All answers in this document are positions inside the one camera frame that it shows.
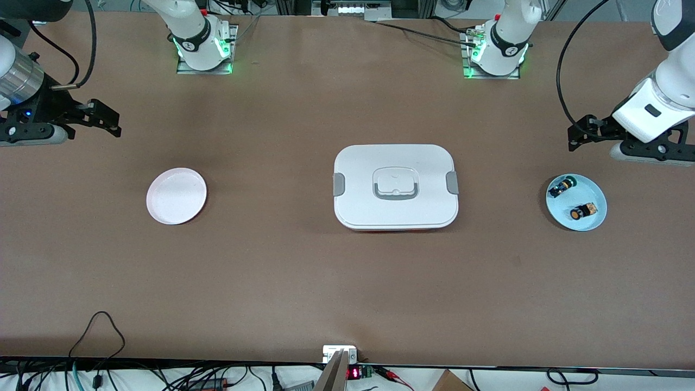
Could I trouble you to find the orange push-button switch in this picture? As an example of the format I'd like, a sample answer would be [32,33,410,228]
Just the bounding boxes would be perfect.
[570,202,599,221]

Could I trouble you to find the light blue round plate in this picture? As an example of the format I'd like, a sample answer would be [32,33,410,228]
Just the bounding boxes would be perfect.
[546,173,608,232]

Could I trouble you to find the pink round plate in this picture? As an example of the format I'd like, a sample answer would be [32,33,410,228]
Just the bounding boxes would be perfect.
[146,168,208,225]

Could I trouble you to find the brown cardboard piece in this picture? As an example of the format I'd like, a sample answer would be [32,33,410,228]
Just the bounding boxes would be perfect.
[432,369,473,391]

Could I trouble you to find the orange and black device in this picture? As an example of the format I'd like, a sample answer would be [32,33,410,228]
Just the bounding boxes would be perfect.
[187,377,229,390]

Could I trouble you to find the red alligator clip leads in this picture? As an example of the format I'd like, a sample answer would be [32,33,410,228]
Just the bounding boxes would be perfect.
[375,367,413,389]

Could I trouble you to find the small white clamp block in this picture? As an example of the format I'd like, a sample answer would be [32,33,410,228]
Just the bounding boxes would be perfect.
[323,345,358,364]

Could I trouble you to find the green push-button switch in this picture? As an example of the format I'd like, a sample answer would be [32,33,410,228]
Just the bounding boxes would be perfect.
[548,176,577,198]

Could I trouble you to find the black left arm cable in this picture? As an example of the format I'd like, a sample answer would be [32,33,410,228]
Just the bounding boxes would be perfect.
[557,0,611,141]

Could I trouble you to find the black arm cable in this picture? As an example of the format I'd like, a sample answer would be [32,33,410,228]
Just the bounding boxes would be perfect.
[557,0,611,141]
[27,0,97,90]

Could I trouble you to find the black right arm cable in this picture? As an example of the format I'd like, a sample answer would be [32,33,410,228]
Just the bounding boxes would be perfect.
[27,0,97,90]

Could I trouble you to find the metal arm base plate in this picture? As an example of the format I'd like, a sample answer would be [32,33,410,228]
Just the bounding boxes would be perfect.
[176,24,238,75]
[460,30,521,80]

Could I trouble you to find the black looped cable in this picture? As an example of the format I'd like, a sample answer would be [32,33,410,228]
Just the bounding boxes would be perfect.
[68,311,127,362]

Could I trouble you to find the thin black table cable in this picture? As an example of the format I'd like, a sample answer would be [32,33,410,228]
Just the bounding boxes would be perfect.
[374,16,481,47]

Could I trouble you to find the white lidded box, grey handle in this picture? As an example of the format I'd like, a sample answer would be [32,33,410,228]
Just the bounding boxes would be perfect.
[333,144,459,232]

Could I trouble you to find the black coiled cable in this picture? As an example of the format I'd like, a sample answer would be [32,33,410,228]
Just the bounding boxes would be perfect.
[546,368,601,386]

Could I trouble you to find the aluminium frame with equipment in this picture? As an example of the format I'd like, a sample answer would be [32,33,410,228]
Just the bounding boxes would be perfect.
[274,0,435,22]

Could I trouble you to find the grey slanted post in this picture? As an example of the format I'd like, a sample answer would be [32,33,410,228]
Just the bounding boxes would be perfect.
[314,350,349,391]

